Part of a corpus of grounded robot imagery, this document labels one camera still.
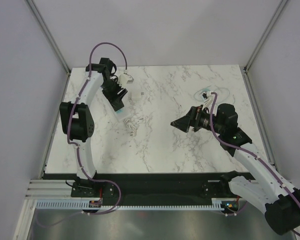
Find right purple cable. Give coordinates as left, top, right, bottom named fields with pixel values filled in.
left=209, top=92, right=300, bottom=237

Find aluminium frame post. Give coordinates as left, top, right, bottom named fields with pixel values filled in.
left=25, top=0, right=71, bottom=76
left=242, top=0, right=290, bottom=75

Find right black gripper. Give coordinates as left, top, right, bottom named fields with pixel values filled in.
left=170, top=105, right=224, bottom=135

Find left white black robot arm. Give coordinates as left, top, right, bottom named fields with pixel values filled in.
left=59, top=57, right=128, bottom=197

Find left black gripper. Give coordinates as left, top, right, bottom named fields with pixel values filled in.
left=100, top=78, right=128, bottom=108

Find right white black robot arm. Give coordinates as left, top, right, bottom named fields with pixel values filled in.
left=170, top=103, right=300, bottom=235

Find thin teal cable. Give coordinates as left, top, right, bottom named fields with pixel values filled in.
left=192, top=85, right=237, bottom=103

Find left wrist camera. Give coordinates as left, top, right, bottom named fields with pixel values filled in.
left=118, top=73, right=134, bottom=87

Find left aluminium frame post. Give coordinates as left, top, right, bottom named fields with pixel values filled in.
left=25, top=0, right=71, bottom=76

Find white slotted cable duct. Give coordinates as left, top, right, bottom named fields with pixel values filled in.
left=35, top=198, right=238, bottom=211

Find aluminium front rail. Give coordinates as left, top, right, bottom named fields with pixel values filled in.
left=24, top=178, right=76, bottom=201

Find right aluminium frame post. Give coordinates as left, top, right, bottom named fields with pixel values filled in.
left=242, top=0, right=290, bottom=75

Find white power strip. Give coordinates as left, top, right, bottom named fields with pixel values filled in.
left=101, top=91, right=131, bottom=122

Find white power strip cord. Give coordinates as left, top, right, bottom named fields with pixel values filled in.
left=124, top=117, right=139, bottom=137

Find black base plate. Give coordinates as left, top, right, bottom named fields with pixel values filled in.
left=70, top=172, right=249, bottom=210

